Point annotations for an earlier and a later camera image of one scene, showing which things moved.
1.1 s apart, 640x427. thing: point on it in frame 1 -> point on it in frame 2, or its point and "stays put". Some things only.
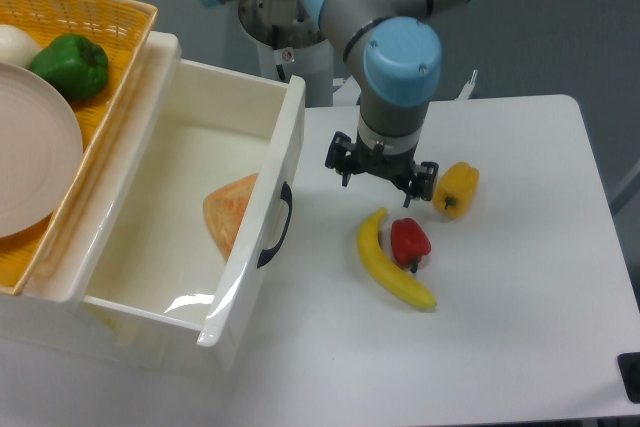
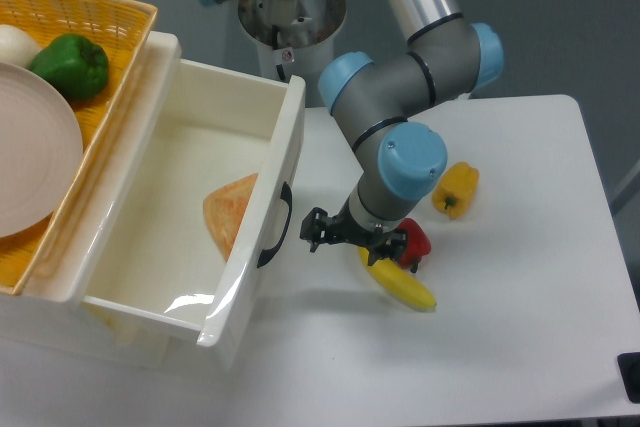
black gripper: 415,178 -> 317,226
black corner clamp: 629,367 stays put
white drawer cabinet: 45,320 stays put
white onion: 16,46 stays put
